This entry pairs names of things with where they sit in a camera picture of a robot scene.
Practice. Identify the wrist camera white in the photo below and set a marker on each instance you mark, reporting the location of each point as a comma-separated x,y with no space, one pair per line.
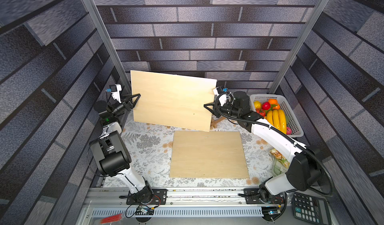
115,92
223,94

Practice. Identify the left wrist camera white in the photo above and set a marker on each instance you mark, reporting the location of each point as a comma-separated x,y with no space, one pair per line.
115,92

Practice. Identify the orange toy fruit top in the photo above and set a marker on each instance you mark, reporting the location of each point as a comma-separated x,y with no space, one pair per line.
274,104

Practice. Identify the floral tablecloth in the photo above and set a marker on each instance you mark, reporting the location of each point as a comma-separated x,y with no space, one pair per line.
150,147

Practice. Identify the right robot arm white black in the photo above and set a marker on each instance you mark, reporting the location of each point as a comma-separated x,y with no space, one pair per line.
303,167

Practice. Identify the white plastic basket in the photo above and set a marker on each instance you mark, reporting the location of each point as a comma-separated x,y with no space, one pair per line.
292,121

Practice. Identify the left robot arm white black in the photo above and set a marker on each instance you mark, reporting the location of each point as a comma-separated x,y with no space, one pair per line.
111,154

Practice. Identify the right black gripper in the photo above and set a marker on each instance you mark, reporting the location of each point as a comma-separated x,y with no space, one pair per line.
219,109

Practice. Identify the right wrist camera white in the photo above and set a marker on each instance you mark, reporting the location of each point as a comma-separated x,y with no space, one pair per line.
223,94

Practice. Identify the plywood board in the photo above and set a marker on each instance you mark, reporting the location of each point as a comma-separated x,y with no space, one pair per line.
173,100
212,155

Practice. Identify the aluminium rail base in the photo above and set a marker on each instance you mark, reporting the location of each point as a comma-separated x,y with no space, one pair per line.
197,206

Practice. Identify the green plastic container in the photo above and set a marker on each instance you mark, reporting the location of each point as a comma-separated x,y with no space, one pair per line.
278,168

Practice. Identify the yellow toy lemon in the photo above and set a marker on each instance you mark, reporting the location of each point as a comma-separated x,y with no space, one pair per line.
257,105

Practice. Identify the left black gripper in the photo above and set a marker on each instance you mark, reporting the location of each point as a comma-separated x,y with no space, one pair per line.
136,94

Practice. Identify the black calculator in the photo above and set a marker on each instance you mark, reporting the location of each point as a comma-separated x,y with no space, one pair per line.
311,209

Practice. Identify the yellow snack bag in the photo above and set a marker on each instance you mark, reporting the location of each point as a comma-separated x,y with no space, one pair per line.
280,158

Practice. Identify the yellow toy banana bunch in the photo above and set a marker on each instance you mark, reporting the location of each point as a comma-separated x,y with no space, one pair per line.
278,119

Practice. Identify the red toy apple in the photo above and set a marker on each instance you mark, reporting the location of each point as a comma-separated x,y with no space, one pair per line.
266,106

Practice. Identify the red object bottom left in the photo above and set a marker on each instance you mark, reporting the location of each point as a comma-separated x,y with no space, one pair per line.
111,219

